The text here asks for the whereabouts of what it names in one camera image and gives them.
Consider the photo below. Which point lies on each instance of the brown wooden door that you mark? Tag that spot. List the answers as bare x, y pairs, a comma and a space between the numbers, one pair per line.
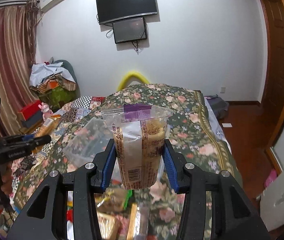
273, 95

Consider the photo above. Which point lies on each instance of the grey bag on floor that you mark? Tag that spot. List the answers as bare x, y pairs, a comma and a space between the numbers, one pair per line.
218, 105

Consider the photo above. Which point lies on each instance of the striped red curtain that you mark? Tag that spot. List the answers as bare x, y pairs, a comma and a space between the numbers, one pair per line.
18, 24

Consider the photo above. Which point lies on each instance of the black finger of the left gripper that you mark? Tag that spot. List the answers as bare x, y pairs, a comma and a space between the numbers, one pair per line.
38, 141

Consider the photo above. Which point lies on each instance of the small wall monitor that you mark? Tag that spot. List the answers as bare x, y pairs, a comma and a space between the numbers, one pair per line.
129, 30

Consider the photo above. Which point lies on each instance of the long gold-edged cake packet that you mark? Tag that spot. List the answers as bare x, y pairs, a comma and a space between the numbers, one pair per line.
139, 222

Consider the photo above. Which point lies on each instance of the clear plastic storage bin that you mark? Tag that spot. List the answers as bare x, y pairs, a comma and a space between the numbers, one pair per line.
88, 141

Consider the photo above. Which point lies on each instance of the yellow curved tube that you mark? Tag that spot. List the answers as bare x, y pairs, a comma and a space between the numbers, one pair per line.
132, 76

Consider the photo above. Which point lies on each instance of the patchwork checkered quilt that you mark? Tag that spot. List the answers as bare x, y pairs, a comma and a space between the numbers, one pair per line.
82, 107

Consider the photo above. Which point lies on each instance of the orange snack bar packet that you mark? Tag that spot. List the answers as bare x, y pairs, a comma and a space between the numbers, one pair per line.
48, 126

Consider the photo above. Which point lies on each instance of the pile of clothes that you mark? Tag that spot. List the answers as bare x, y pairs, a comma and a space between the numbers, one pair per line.
55, 83

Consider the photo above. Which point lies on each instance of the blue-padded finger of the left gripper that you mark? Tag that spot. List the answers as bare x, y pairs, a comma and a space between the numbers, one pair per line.
18, 138

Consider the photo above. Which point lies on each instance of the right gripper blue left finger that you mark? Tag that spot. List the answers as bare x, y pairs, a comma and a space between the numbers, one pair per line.
104, 165

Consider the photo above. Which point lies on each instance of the large wall television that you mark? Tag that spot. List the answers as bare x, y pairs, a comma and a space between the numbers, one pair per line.
114, 10

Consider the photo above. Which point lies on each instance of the pink plush toy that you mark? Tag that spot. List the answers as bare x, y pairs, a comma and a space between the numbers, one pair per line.
46, 111

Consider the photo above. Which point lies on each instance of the green floral bedspread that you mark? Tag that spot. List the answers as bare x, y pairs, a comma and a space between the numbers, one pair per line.
193, 132

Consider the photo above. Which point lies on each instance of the red box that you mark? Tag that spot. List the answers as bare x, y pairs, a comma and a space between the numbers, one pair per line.
29, 110

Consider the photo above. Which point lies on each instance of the clear gold cake packet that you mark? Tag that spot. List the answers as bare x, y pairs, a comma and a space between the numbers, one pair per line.
139, 132

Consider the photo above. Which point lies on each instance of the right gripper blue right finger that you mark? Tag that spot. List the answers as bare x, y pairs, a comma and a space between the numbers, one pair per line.
174, 163

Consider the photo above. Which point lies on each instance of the bread slice packet with barcode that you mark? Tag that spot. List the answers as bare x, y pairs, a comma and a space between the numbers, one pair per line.
109, 226

